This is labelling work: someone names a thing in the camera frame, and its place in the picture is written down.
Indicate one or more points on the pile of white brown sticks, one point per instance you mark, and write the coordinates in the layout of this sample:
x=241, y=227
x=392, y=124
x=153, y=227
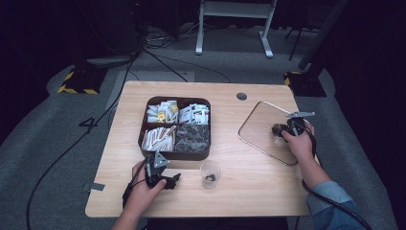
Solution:
x=158, y=139

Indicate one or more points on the person's left hand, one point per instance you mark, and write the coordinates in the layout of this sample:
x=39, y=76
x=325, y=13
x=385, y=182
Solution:
x=140, y=196

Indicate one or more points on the dark tea bag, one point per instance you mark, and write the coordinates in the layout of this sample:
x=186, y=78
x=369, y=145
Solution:
x=211, y=177

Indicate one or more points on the black yellow striped stand base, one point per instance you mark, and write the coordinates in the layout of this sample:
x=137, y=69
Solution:
x=304, y=83
x=79, y=80

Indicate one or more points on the grey slanted metal post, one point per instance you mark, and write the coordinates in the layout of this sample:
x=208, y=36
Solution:
x=322, y=35

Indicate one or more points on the clear plastic cup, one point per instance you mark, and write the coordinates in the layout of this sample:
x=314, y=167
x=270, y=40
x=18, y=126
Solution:
x=211, y=185

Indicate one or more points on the grey tape strip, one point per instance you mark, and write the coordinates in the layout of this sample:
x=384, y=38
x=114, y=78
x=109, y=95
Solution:
x=94, y=186

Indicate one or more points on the white metal desk frame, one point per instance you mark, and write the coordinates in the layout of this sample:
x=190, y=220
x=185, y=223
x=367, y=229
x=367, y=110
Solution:
x=234, y=9

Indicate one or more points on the pile of dark triangular bags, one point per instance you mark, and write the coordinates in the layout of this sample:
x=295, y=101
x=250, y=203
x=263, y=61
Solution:
x=192, y=139

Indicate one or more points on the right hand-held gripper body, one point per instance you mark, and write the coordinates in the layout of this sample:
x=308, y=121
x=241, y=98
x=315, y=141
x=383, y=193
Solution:
x=297, y=126

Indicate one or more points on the dark brown divided box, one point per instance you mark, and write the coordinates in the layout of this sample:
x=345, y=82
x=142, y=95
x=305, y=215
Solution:
x=191, y=156

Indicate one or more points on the pile of white yellow packets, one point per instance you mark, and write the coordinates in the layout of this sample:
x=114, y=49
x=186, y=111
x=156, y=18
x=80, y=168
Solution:
x=162, y=112

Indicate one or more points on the person's right hand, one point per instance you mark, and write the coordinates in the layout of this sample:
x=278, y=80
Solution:
x=301, y=145

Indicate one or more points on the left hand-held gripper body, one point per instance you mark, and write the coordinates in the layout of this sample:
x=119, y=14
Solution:
x=156, y=174

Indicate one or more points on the pile of white red packets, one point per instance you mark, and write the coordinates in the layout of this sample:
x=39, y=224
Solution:
x=194, y=114

